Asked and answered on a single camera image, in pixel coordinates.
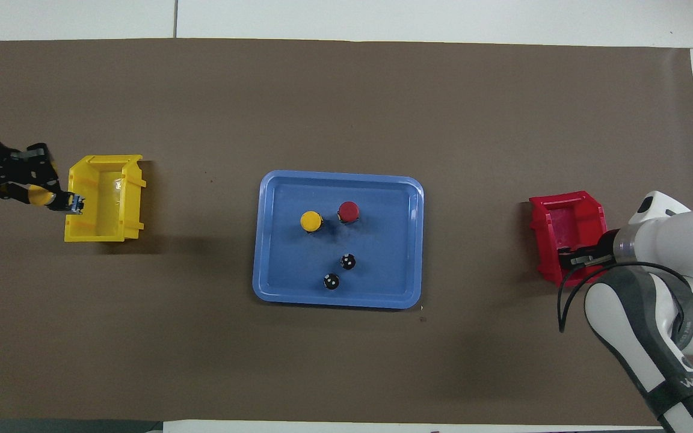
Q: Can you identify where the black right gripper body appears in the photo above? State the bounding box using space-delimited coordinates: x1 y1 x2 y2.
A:
592 231 619 266

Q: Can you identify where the red plastic bin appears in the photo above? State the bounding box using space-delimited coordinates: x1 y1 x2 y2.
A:
529 191 617 288

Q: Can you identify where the yellow plastic bin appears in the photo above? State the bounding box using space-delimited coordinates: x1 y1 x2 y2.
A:
64 155 146 243

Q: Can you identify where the brown table mat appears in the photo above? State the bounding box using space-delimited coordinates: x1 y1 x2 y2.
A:
0 38 693 425

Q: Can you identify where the blue plastic tray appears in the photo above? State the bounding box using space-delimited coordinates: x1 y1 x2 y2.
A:
252 170 425 310

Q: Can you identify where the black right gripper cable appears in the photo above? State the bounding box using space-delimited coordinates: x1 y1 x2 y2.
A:
556 255 687 334

